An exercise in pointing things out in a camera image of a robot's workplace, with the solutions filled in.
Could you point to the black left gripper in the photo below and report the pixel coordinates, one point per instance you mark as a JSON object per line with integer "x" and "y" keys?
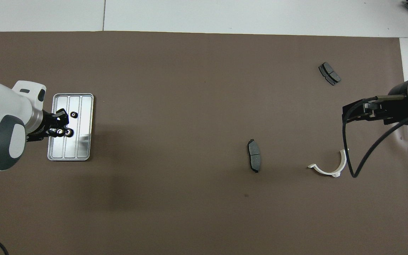
{"x": 48, "y": 124}

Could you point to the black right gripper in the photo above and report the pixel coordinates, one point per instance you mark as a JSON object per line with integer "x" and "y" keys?
{"x": 398, "y": 109}

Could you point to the silver metal tray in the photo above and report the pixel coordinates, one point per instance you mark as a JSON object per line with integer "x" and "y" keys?
{"x": 83, "y": 141}

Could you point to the short dark brake pad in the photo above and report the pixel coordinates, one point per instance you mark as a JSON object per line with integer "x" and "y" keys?
{"x": 329, "y": 73}

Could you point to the white semicircular plastic clamp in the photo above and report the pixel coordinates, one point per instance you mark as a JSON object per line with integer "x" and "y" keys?
{"x": 331, "y": 172}

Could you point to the brown paper mat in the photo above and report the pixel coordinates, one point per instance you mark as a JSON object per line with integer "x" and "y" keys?
{"x": 172, "y": 88}

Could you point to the long dark brake pad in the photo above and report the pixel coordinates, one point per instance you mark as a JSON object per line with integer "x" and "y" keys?
{"x": 254, "y": 156}

